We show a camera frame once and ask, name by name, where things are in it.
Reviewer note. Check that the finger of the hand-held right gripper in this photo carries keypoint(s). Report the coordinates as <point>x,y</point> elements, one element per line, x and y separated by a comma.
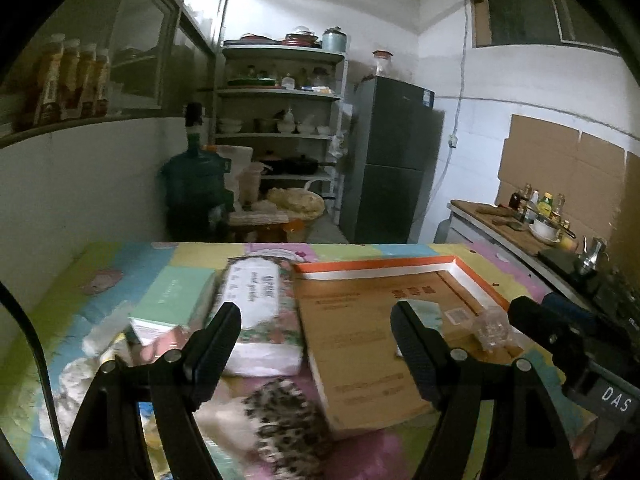
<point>580,310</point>
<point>545,327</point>

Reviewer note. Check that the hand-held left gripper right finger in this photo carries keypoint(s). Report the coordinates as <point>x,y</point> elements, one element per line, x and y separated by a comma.
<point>412,345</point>

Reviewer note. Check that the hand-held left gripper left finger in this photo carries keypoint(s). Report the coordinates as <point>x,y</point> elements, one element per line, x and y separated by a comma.
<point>220,340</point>

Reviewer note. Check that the cardboard box with orange rim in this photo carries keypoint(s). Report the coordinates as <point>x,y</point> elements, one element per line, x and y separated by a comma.
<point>360,340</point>

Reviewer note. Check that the pink pouch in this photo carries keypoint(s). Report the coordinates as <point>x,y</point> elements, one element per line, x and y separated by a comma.
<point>160,342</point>

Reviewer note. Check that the leopard print cloth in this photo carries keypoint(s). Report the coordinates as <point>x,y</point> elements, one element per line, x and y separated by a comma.
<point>285,425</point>

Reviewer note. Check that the clear packet with green label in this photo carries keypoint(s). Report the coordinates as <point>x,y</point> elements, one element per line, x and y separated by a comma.
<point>427,312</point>

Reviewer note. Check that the black induction cooktop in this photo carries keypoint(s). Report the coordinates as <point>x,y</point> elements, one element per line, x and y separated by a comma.
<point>560,262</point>

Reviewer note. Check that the steel kettle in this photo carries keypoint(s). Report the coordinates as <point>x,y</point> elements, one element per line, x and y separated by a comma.
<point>590,257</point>

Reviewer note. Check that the green tissue box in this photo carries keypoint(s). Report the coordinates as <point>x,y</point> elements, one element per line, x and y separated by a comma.
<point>175,295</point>

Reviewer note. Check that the floral tissue pack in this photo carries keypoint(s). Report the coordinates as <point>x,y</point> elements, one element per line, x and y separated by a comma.
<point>260,290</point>

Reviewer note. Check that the white bowl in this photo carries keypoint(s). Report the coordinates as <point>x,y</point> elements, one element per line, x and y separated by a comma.
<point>544,232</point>

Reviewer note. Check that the cleaver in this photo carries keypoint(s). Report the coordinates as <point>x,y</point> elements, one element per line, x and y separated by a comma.
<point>515,225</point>

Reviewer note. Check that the cluster of condiment bottles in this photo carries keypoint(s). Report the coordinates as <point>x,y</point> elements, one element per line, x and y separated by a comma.
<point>545,205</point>

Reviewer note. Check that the kitchen counter cabinet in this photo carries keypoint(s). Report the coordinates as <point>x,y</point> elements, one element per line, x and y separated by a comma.
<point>465,235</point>

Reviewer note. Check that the wooden stool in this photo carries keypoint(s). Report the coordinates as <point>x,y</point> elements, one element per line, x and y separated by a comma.
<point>257,220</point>

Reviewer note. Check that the wooden chopping board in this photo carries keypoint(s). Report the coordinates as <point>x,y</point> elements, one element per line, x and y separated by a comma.
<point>480,212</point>

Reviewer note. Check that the orange plastic basin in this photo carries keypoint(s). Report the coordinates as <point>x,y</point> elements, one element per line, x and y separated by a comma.
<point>295,230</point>

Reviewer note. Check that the basket of flatbread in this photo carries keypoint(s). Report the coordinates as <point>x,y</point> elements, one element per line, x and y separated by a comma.
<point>295,202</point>

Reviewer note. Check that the translucent plastic pitcher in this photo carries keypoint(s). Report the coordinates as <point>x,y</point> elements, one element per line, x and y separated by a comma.
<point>250,185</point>

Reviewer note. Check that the large water jug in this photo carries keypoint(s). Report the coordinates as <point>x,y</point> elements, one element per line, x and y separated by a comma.
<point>195,180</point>

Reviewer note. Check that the white bag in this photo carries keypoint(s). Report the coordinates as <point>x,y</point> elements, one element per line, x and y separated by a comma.
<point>235,160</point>

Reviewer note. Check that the dark grey refrigerator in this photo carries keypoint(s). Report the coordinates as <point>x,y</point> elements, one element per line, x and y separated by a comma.
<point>390,160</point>

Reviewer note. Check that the brown clay pot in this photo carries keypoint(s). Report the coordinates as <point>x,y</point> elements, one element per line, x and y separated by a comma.
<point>270,158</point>

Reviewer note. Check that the black wok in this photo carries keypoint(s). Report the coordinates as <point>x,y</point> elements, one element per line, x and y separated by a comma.
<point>300,165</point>

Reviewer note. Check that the hanging plastic bags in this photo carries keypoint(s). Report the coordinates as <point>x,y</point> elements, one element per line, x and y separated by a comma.
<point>339,146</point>

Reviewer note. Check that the black water pump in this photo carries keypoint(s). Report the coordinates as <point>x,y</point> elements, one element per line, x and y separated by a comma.
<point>195,120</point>

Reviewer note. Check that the row of white bowls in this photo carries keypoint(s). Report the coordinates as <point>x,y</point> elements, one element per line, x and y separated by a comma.
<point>275,125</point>

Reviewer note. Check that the white metal shelf unit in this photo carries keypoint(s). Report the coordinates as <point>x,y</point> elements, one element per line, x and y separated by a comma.
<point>280,92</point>

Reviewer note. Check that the row of glass jars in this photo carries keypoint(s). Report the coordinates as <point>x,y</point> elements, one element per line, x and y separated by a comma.
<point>285,80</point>

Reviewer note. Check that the glass jar with red lid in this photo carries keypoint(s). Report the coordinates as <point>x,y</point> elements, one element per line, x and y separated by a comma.
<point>383,65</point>

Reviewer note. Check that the orange juice bottle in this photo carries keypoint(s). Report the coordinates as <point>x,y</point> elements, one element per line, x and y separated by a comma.
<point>45,85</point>
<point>87,82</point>
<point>71,82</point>
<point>102,82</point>

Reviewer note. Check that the flat dark pan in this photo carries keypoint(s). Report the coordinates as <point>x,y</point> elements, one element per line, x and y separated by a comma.
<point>250,40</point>

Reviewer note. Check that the high window with cardboard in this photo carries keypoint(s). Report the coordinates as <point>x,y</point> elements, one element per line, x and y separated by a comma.
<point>520,5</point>

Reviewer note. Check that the red pan with glass lid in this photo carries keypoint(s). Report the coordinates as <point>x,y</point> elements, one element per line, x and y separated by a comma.
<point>301,38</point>

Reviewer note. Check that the teal pot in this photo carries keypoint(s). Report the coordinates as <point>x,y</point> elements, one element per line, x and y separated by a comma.
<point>334,41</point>

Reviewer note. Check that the flattened cardboard wall sheet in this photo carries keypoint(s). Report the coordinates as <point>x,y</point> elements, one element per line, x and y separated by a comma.
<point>550,160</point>

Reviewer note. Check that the white wall socket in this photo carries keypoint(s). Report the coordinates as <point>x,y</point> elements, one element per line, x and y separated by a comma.
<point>453,141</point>

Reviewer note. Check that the aluminium frame glass window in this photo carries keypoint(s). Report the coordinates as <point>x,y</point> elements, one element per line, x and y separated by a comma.
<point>140,35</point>

